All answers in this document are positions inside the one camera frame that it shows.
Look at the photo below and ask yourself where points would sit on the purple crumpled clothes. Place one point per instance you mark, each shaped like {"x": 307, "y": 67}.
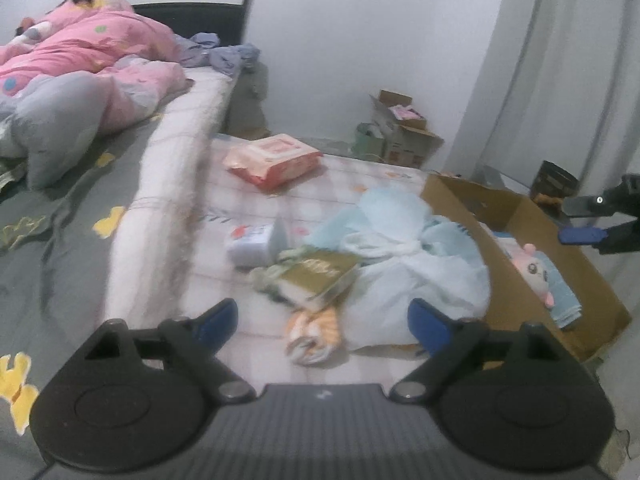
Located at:
{"x": 225, "y": 57}

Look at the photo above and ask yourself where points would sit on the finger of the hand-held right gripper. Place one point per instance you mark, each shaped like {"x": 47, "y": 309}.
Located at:
{"x": 580, "y": 236}
{"x": 585, "y": 206}

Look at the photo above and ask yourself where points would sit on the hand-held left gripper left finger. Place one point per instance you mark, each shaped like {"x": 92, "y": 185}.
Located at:
{"x": 215, "y": 322}

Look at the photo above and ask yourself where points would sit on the pink packet in small box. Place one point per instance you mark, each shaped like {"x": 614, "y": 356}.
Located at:
{"x": 405, "y": 112}

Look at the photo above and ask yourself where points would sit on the green white paper bag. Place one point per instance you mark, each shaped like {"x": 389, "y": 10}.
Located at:
{"x": 369, "y": 140}

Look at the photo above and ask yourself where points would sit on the red pink wet wipes pack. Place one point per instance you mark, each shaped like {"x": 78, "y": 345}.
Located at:
{"x": 275, "y": 157}

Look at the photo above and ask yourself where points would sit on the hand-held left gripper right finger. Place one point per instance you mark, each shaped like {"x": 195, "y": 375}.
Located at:
{"x": 430, "y": 325}

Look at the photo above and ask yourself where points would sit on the small white purple plush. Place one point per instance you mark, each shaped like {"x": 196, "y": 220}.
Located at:
{"x": 32, "y": 32}

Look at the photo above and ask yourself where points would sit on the olive green book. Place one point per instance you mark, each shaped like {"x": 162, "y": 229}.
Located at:
{"x": 320, "y": 272}

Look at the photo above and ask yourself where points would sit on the checked flower print sheet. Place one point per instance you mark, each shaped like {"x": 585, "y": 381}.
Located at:
{"x": 250, "y": 200}

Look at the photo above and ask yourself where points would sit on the pale cream soft packet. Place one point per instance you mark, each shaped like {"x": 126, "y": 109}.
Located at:
{"x": 262, "y": 280}

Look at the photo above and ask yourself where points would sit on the pink grey quilt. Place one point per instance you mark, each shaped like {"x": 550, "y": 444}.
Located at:
{"x": 100, "y": 45}

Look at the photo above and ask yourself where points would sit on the white fuzzy mattress pad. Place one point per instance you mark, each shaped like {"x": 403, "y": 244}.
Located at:
{"x": 165, "y": 170}

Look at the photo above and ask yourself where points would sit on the orange white striped sock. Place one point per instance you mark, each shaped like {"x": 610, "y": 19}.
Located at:
{"x": 312, "y": 335}

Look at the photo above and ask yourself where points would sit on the grey bed sheet yellow print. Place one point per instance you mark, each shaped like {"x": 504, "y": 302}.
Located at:
{"x": 60, "y": 260}

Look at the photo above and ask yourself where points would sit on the small open cardboard box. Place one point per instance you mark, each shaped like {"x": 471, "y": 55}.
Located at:
{"x": 410, "y": 142}

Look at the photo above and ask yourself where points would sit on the pink plush toy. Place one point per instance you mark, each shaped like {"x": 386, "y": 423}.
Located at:
{"x": 532, "y": 270}

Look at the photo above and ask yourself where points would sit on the light blue printed tissue pack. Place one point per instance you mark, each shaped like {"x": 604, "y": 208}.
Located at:
{"x": 250, "y": 245}

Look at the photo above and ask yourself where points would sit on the white curtain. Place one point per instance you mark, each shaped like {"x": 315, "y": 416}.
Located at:
{"x": 575, "y": 60}

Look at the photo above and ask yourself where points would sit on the white plastic bag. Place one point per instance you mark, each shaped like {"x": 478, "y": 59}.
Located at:
{"x": 425, "y": 280}

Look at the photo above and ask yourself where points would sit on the dark bed headboard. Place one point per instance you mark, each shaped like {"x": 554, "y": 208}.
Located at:
{"x": 200, "y": 17}

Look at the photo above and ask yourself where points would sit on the large cardboard box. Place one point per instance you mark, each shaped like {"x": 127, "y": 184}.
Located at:
{"x": 510, "y": 305}

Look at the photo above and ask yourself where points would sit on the olive grey hanging cloth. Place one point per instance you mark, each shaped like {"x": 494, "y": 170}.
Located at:
{"x": 250, "y": 100}

